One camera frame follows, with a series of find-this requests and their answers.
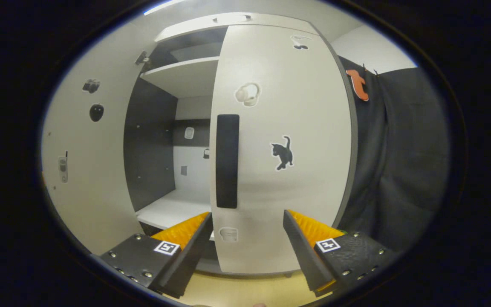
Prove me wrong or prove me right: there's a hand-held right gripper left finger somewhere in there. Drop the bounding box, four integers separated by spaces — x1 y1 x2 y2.
90 212 214 299

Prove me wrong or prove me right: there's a white cabinet door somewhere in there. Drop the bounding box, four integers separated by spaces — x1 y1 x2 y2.
41 19 161 256
209 24 359 275

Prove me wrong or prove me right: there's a black backdrop cloth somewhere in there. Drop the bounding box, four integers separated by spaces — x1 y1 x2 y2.
333 55 451 253

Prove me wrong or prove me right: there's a white and grey cabinet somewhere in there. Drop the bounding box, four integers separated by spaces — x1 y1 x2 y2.
123 26 229 273

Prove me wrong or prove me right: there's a white cabinet drawer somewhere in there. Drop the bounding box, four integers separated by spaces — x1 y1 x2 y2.
155 12 319 43

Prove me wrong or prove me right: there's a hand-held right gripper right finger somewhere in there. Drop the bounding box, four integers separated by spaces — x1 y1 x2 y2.
283 209 397 298

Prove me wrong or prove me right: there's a black door handle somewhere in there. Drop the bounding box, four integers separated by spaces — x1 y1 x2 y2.
216 114 240 209

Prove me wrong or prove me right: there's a metal drawer handle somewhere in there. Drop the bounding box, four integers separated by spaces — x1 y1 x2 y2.
212 15 252 23

